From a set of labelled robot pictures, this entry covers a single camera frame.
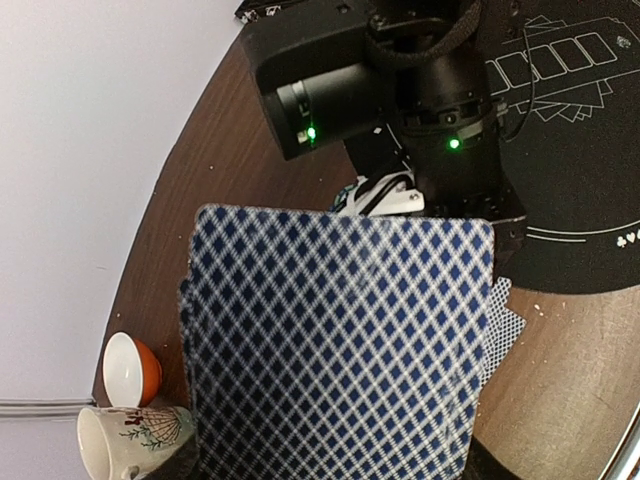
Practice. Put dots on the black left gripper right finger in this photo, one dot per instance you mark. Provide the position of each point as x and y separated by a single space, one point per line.
482 465

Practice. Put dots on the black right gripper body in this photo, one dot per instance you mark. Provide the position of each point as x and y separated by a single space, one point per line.
502 209

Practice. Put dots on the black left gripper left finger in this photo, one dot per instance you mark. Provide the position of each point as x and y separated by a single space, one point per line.
182 465

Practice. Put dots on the grey playing card deck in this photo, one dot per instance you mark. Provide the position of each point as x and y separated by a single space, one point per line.
320 346

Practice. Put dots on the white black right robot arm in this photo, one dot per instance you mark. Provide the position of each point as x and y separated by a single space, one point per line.
405 86

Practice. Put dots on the white floral ceramic mug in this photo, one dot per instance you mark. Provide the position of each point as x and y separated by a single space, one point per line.
130 443

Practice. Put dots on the orange white ceramic bowl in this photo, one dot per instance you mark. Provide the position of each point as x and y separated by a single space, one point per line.
132 375

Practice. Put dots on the round black poker mat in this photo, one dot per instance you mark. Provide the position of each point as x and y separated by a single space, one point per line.
569 72

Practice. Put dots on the black poker chip case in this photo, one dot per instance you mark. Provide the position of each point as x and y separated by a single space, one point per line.
252 10

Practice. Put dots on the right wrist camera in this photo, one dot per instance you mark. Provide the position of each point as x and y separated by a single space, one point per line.
393 194

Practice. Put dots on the left aluminium corner post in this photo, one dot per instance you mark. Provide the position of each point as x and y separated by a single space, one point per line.
15 410

